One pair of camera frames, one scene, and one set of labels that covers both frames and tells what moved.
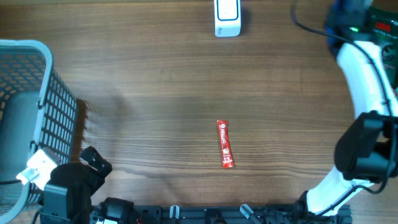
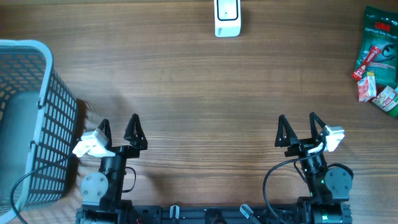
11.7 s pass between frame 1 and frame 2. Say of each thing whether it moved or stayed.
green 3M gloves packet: stayed
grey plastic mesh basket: stayed
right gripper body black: moved
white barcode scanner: stayed
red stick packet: moved
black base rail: stayed
